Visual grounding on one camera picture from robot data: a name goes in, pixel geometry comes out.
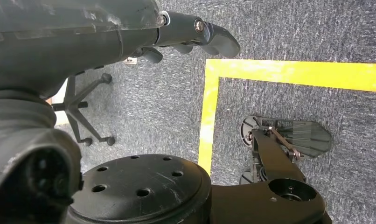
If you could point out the robot left hand grey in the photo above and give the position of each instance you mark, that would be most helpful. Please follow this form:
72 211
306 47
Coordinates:
67 46

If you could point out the pale furniture panel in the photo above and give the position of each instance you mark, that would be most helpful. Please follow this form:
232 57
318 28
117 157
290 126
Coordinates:
59 92

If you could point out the black swivel chair base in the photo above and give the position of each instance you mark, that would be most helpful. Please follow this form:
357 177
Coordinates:
71 106

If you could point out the white floor outlet plate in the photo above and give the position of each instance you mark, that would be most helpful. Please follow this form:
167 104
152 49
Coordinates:
130 61

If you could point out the robot left arm ribbed sleeve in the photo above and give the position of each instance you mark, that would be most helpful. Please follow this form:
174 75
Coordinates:
21 114

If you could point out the black round robot hip joint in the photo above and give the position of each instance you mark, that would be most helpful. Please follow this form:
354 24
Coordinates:
144 185

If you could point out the yellow floor tape square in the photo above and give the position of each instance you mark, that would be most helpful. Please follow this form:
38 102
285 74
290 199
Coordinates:
299 72

